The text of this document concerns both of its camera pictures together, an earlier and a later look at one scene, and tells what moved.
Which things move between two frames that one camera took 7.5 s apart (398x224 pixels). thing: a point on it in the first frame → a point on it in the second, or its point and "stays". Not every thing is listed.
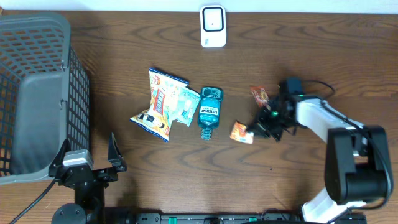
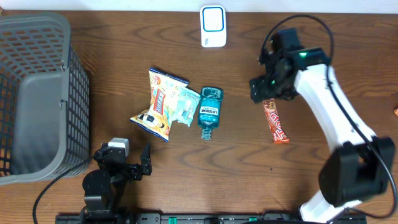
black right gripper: x=259 y=129 → x=260 y=89
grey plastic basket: x=44 y=95 stays
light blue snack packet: x=187 y=102 stays
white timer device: x=213 y=26 stays
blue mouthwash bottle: x=209 y=109 stays
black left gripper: x=105 y=177 → x=135 y=171
